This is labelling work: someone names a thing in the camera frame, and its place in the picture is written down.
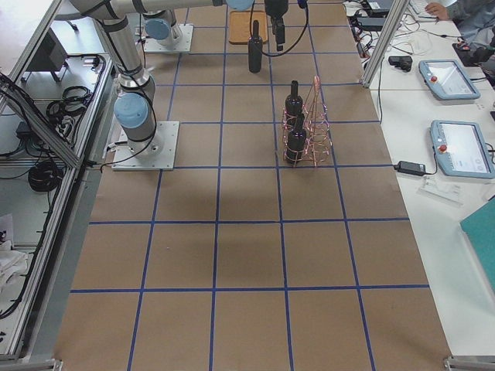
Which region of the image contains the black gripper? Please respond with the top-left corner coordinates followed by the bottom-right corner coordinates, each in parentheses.
top-left (264, 0), bottom-right (288, 52)

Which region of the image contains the dark wine bottle carried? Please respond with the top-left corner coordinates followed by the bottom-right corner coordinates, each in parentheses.
top-left (247, 20), bottom-right (263, 73)

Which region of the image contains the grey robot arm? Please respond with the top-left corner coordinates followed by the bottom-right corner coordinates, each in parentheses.
top-left (71, 1), bottom-right (254, 93)
top-left (143, 9), bottom-right (183, 49)

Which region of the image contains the wooden serving tray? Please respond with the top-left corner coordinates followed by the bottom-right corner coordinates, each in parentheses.
top-left (228, 10), bottom-right (268, 45)

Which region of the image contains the dark wine bottle in basket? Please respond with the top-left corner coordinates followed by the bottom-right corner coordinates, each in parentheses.
top-left (285, 80), bottom-right (303, 128)

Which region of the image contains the blue teach pendant far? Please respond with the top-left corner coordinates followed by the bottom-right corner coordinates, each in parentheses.
top-left (418, 60), bottom-right (480, 100)

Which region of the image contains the blue teach pendant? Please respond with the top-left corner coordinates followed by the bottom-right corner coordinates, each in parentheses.
top-left (418, 60), bottom-right (480, 100)
top-left (430, 120), bottom-right (494, 179)

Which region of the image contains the black power adapter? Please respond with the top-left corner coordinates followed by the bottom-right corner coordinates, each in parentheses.
top-left (394, 161), bottom-right (426, 176)

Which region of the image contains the blue teach pendant near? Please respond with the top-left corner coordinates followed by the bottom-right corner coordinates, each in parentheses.
top-left (430, 120), bottom-right (494, 179)

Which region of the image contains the teal board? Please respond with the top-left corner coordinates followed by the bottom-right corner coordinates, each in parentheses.
top-left (460, 199), bottom-right (494, 275)

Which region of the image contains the white cloth bundle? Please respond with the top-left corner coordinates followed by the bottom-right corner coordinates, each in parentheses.
top-left (0, 214), bottom-right (30, 294)

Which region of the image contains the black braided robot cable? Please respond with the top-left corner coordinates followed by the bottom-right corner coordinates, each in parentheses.
top-left (249, 0), bottom-right (310, 58)

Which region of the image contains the copper wire bottle basket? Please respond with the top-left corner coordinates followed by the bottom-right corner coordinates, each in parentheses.
top-left (282, 75), bottom-right (332, 167)

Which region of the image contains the aluminium frame post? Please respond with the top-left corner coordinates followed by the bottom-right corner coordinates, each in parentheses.
top-left (360, 0), bottom-right (408, 88)

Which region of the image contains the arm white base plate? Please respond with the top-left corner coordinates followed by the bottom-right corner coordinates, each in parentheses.
top-left (111, 121), bottom-right (179, 171)
top-left (145, 19), bottom-right (194, 53)

